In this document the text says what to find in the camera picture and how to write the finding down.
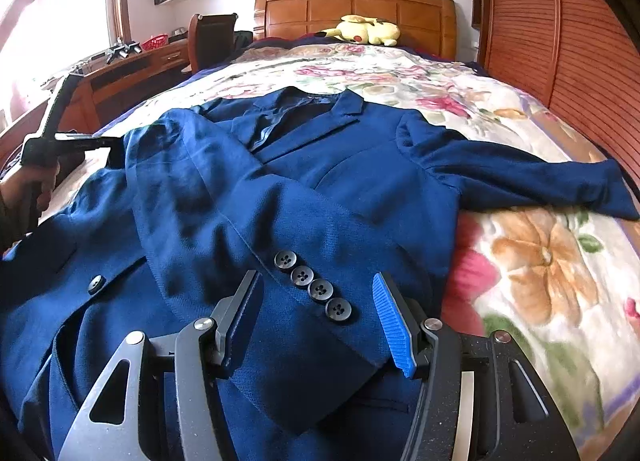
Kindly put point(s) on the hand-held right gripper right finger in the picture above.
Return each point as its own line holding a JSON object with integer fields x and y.
{"x": 395, "y": 326}

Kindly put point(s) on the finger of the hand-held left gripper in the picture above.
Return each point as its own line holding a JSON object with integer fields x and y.
{"x": 85, "y": 142}

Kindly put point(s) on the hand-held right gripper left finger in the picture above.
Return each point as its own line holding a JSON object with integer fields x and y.
{"x": 245, "y": 321}

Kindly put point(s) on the blue suit jacket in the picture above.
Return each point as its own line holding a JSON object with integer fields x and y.
{"x": 300, "y": 191}

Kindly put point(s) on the person's left hand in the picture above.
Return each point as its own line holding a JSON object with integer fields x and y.
{"x": 15, "y": 191}

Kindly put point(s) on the wooden desk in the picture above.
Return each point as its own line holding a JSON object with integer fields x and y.
{"x": 135, "y": 76}

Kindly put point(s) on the black device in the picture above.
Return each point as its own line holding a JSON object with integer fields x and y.
{"x": 122, "y": 51}

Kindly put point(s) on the window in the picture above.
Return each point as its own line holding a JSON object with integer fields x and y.
{"x": 60, "y": 16}

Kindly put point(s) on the red basket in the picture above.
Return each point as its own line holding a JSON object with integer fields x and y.
{"x": 154, "y": 43}

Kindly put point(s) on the bed with floral blanket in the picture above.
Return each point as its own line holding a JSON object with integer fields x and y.
{"x": 525, "y": 241}

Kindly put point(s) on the wooden chair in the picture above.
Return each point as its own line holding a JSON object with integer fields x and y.
{"x": 215, "y": 41}

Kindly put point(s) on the dark cloth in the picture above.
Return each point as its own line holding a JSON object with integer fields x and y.
{"x": 242, "y": 43}

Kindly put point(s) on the wooden bed headboard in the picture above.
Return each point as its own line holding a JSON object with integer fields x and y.
{"x": 300, "y": 11}

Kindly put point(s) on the yellow plush toy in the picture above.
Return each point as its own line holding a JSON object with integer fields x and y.
{"x": 370, "y": 31}

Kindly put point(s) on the wooden louvered wardrobe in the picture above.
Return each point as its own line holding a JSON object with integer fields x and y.
{"x": 550, "y": 41}

